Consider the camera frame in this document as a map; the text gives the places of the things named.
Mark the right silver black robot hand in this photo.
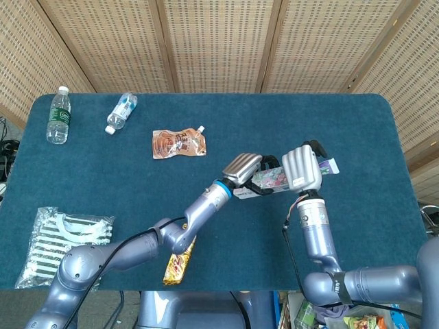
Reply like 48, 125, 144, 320
281, 139, 327, 193

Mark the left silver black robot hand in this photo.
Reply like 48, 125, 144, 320
221, 152, 281, 197

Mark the purple toothpaste tube white cap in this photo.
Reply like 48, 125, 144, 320
318, 158, 340, 175

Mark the floral toothpaste carton box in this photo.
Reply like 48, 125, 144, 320
236, 166, 291, 200

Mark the teal carpet table mat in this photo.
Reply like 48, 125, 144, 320
0, 93, 429, 292

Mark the orange spout pouch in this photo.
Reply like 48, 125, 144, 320
152, 125, 208, 160

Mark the gold foil biscuit pack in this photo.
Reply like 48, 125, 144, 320
162, 235, 197, 287

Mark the woven wooden folding screen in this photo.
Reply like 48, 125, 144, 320
0, 0, 439, 206

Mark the blue label water bottle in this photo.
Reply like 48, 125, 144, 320
104, 92, 139, 135

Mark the purple cloth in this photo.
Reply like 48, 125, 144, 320
313, 304, 349, 320

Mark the grey robot torso base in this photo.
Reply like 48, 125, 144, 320
137, 290, 278, 329

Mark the orange green snack bag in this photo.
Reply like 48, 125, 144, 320
342, 315, 387, 329

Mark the green label water bottle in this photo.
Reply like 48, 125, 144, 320
46, 86, 72, 145

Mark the striped shirt in plastic bag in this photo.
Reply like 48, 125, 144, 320
14, 206, 115, 289

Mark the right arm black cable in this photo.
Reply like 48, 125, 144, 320
283, 202, 309, 302

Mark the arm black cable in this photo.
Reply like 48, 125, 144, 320
283, 202, 309, 302
63, 216, 186, 329

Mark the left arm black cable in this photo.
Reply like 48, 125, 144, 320
63, 216, 186, 329

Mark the metal chair frame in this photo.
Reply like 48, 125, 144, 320
420, 204, 439, 237

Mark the black cable bundle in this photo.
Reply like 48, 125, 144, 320
0, 116, 22, 193

